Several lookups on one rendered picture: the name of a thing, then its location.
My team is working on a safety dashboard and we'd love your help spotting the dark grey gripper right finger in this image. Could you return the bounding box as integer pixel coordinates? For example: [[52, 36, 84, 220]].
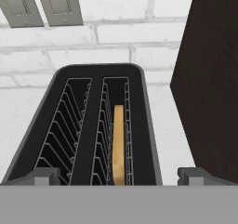
[[177, 167, 238, 187]]

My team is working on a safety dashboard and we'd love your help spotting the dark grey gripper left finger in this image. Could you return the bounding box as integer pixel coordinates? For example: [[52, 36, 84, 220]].
[[2, 167, 61, 187]]

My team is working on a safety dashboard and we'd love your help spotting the black toaster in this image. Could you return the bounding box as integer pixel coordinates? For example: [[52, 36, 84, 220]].
[[1, 62, 164, 187]]

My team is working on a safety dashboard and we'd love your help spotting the golden bread slice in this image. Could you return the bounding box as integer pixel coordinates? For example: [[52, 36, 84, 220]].
[[112, 104, 126, 187]]

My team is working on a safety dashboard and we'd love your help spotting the grey wall outlet plate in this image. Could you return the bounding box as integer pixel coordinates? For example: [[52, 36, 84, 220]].
[[34, 0, 85, 28], [0, 0, 46, 29]]

